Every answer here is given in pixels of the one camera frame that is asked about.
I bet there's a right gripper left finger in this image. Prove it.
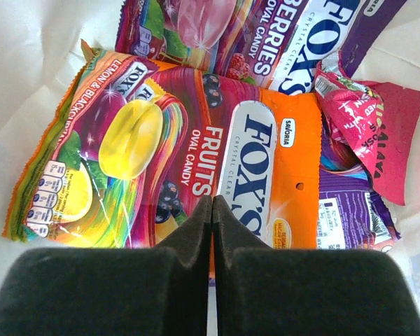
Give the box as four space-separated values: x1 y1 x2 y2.
0 196 212 335

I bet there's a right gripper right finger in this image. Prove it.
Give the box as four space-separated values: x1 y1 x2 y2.
212 196 420 335

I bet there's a blue checkered paper bag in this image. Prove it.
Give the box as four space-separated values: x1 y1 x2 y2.
0 1 420 312

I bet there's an orange Fox's fruits candy bag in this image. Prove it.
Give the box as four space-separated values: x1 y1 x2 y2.
3 43 321 249

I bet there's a red orange snack packet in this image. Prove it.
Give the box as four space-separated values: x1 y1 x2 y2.
316 136 400 252

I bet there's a pink crumpled snack packet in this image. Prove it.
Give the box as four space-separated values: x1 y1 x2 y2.
314 52 420 206

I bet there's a purple snack packet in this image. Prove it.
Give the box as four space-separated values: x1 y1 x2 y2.
115 0 403 95

